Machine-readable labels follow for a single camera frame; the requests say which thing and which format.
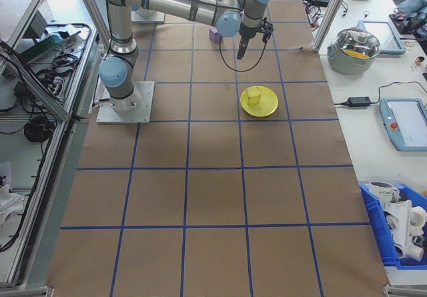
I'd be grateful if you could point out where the purple foam block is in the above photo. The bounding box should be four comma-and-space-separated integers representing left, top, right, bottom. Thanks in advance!
208, 26, 223, 43

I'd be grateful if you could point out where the yellow foam block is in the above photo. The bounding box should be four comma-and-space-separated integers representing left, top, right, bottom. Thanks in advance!
246, 87, 262, 107

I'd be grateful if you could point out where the yellow round plate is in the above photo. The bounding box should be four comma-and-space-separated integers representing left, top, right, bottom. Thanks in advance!
240, 85, 279, 119

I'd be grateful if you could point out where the grey pot with glass lid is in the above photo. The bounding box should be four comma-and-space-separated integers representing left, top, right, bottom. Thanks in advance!
326, 26, 382, 75

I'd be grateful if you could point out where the black power adapter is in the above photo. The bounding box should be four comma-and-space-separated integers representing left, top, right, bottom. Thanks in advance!
346, 96, 372, 108

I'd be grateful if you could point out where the blue cloth bundle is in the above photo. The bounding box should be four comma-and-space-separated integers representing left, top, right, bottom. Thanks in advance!
398, 0, 427, 17

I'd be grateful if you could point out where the white printed mug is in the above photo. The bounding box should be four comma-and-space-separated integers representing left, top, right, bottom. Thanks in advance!
368, 180, 400, 205

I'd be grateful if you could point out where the green box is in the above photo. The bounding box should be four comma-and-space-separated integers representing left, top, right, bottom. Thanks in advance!
19, 31, 65, 65

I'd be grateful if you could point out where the blue plastic bin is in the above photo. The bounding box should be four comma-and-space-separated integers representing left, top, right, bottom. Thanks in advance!
359, 182, 427, 272

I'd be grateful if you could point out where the white plastic pipe fitting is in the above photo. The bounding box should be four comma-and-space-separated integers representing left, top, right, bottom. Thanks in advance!
382, 199, 427, 260

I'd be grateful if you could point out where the white crumpled cloth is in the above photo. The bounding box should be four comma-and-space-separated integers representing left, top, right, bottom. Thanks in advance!
0, 161, 25, 218

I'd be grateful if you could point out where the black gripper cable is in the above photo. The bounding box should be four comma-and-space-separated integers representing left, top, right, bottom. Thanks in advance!
218, 36, 270, 73

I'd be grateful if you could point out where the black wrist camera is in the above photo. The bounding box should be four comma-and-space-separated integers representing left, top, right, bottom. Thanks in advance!
261, 17, 275, 43

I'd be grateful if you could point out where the black thin cable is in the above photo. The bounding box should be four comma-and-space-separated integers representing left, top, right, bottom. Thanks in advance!
302, 0, 350, 28

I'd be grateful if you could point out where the aluminium profile post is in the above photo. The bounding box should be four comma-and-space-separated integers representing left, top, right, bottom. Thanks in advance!
311, 0, 355, 55

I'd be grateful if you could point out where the white square base plate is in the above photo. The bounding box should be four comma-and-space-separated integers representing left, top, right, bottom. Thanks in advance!
131, 9, 166, 24
96, 81, 156, 125

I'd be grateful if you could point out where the black adapter cable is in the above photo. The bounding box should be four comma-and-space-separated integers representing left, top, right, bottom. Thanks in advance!
334, 81, 427, 107

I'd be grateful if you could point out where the metal bar frame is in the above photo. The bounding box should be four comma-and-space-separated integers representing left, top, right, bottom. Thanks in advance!
0, 0, 111, 292

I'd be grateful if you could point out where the black cable coil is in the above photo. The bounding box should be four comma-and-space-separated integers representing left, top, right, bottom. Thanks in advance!
24, 114, 56, 143

